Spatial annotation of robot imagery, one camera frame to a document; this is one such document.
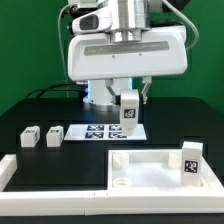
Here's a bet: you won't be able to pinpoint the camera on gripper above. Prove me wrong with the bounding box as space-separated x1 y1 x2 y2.
72 7 113 35

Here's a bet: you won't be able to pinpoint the marker plate with tags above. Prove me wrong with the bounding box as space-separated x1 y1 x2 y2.
64 124 147 141

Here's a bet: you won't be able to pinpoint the white square table top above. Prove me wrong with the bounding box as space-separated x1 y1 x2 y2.
107 148 221 192

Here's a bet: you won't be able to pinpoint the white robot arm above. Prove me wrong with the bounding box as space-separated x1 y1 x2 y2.
68 0 190 111

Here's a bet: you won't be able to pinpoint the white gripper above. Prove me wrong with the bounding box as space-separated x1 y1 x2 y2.
68 26 187 105

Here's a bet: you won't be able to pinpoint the black cables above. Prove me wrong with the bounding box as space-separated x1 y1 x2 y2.
25 79 88 100

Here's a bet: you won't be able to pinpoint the white U-shaped fence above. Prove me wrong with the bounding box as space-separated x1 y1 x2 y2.
0 154 224 216

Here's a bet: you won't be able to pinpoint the grey cable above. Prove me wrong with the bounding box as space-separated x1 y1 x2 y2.
57 3 70 99

